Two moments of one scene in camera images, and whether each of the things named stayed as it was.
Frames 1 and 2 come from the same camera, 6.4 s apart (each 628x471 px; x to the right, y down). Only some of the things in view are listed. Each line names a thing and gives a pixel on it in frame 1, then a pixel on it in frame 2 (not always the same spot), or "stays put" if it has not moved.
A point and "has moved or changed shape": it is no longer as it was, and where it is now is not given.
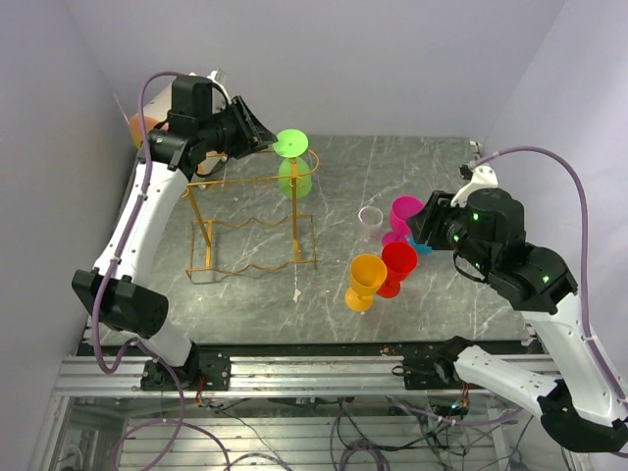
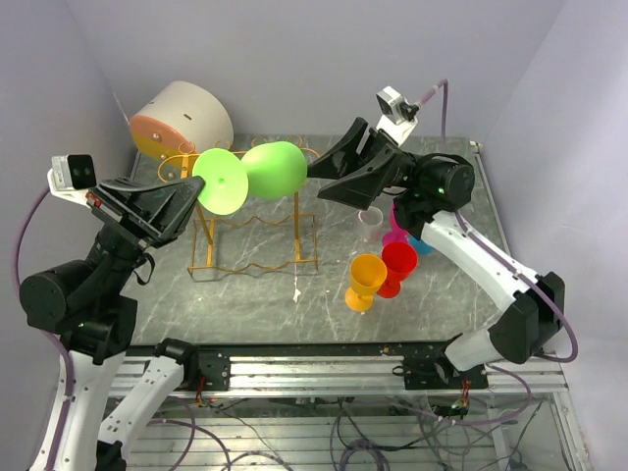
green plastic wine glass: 292,143 has moved or changed shape
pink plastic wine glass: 402,207 stays put
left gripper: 246,144 to 155,204
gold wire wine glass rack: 248,201 stays put
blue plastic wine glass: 421,248 stays put
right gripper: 427,224 to 361,188
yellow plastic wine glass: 367,273 stays put
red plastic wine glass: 401,259 stays put
